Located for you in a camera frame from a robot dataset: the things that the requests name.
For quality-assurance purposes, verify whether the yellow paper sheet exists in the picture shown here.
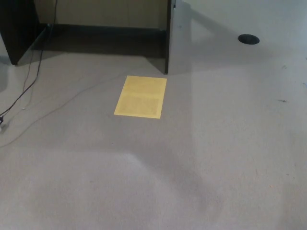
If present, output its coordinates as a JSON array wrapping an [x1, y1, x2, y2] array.
[[113, 75, 167, 119]]

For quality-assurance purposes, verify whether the black round floor cap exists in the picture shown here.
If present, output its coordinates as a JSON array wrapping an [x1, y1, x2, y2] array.
[[237, 34, 260, 45]]

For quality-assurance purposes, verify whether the dark wooden desk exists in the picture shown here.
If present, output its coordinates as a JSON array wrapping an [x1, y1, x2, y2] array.
[[0, 0, 178, 74]]

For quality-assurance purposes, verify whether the grey cable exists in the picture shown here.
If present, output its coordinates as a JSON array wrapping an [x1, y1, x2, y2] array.
[[0, 75, 127, 148]]

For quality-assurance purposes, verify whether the thick black cable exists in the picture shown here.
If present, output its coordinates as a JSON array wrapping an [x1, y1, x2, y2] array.
[[0, 0, 59, 116]]

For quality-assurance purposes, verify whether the thin black cable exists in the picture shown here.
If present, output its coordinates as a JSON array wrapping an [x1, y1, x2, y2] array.
[[4, 49, 35, 115]]

